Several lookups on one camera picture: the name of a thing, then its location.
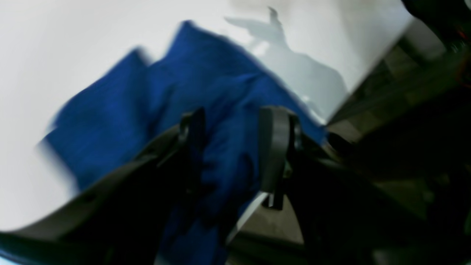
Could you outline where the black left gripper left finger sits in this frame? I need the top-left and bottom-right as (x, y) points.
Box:
(1, 108), (205, 265)

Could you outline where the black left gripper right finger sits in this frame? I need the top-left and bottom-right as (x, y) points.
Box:
(258, 106), (470, 265)

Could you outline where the blue long-sleeve T-shirt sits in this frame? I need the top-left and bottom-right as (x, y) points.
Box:
(44, 21), (326, 265)

